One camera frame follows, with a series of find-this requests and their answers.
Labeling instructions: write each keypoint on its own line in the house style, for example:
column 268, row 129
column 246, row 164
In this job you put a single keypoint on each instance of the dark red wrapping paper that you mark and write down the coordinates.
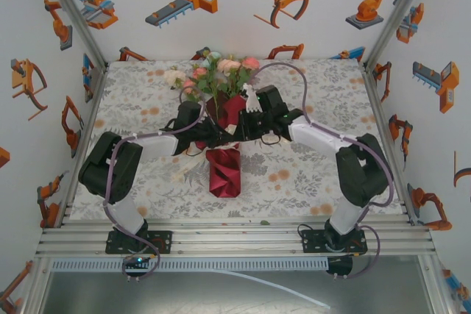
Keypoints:
column 224, row 174

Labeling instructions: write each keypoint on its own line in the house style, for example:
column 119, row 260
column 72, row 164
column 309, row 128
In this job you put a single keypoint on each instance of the artificial flower bouquet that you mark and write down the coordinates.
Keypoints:
column 251, row 63

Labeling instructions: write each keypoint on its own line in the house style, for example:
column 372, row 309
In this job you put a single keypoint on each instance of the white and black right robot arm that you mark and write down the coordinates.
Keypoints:
column 316, row 134

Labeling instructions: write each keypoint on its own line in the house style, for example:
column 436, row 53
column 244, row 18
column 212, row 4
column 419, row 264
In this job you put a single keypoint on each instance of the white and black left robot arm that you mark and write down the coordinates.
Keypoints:
column 158, row 143

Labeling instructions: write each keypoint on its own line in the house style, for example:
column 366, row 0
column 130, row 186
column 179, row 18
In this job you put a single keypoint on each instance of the floral patterned tablecloth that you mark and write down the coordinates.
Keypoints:
column 294, row 181

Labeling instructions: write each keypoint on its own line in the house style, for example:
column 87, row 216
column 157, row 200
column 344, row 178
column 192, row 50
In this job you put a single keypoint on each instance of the grey metal panel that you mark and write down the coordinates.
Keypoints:
column 147, row 295

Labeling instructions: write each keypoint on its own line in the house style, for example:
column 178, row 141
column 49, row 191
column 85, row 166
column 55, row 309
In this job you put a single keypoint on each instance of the thin white tube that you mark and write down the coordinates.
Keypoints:
column 324, row 304

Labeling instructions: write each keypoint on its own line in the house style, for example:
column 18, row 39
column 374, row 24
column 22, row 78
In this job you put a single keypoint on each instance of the aluminium side rail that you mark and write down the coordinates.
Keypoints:
column 86, row 126
column 386, row 126

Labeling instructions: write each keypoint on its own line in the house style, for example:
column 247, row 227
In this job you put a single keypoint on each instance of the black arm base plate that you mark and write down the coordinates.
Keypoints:
column 162, row 242
column 312, row 240

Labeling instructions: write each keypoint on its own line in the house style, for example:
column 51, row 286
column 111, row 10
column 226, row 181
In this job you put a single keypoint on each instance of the aluminium frame post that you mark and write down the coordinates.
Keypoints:
column 71, row 9
column 400, row 9

